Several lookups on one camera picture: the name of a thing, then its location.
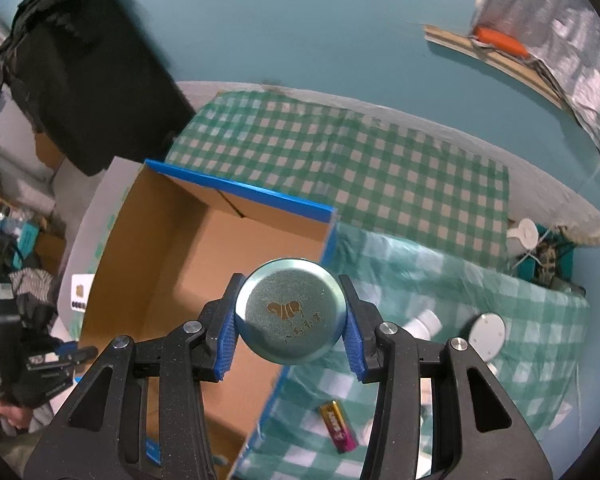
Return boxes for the green metal tin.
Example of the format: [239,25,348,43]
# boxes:
[235,258,347,365]

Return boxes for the blue cardboard box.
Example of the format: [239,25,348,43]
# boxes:
[80,162,334,479]

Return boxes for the round white disc device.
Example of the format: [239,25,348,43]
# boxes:
[468,313,506,362]

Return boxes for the white pill bottle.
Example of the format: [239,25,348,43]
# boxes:
[403,309,442,341]

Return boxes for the person right hand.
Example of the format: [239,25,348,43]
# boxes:
[0,401,33,429]

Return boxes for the striped cloth pile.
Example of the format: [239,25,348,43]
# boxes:
[8,268,54,304]

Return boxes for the pink gold battery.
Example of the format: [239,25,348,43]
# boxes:
[318,400,358,454]

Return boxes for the white smartphone with stickers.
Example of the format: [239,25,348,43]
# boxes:
[70,273,95,313]

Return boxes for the green checkered plastic tablecloth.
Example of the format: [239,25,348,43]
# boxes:
[235,224,590,479]

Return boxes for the green beige checkered cloth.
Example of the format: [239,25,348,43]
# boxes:
[166,91,509,270]

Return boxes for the white plastic jug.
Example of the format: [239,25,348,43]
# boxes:
[506,218,540,258]

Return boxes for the wooden window sill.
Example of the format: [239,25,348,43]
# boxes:
[422,25,567,110]

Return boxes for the black hanging clothes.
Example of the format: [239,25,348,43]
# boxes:
[0,0,195,176]

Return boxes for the orange object on sill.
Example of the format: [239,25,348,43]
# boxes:
[474,26,530,58]

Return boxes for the silver foil window cover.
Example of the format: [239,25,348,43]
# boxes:
[471,0,600,153]

